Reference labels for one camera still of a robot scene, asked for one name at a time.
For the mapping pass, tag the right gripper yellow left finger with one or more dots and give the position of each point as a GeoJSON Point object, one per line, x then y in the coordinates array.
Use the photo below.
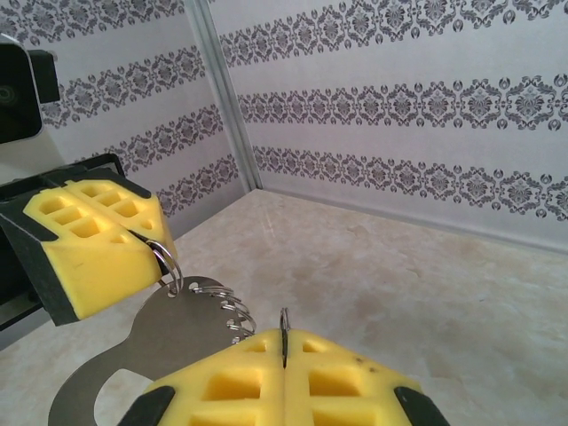
{"type": "Point", "coordinates": [222, 390]}

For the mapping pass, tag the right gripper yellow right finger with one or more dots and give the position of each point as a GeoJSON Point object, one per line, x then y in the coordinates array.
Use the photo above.
{"type": "Point", "coordinates": [346, 390]}

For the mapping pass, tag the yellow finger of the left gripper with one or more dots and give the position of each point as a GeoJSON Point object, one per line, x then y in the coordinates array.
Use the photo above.
{"type": "Point", "coordinates": [115, 197]}
{"type": "Point", "coordinates": [89, 275]}

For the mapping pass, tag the white left camera bracket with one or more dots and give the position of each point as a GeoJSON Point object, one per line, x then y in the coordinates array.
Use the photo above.
{"type": "Point", "coordinates": [26, 160]}

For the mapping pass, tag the left wrist camera box silver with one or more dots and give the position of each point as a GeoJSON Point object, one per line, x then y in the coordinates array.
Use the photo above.
{"type": "Point", "coordinates": [18, 97]}

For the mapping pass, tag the aluminium frame post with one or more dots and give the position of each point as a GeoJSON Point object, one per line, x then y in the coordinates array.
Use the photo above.
{"type": "Point", "coordinates": [223, 89]}

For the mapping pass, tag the aluminium wall base strip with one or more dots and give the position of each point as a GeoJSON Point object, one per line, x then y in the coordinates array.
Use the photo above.
{"type": "Point", "coordinates": [399, 216]}

